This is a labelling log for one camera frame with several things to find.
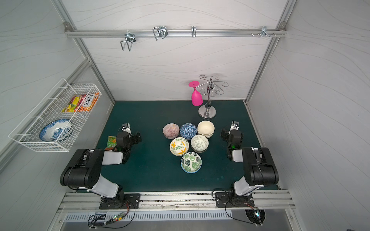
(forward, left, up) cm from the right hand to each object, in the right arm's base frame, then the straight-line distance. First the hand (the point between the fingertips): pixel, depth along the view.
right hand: (232, 128), depth 94 cm
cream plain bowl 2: (-4, +16, -1) cm, 17 cm away
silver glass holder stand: (+19, +16, -5) cm, 26 cm away
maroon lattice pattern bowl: (-16, +22, -2) cm, 28 cm away
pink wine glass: (+19, +24, +7) cm, 32 cm away
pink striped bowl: (-1, +42, -4) cm, 42 cm away
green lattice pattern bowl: (-9, +22, -5) cm, 24 cm away
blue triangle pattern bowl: (0, +30, -4) cm, 30 cm away
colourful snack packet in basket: (-6, +84, +28) cm, 89 cm away
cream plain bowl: (+1, +17, -2) cm, 18 cm away
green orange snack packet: (-13, +78, -2) cm, 79 cm away
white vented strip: (-49, +45, -7) cm, 67 cm away
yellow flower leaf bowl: (-12, +35, -4) cm, 37 cm away
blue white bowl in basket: (-22, +87, +28) cm, 94 cm away
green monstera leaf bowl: (-22, +27, -5) cm, 35 cm away
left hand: (-5, +67, 0) cm, 68 cm away
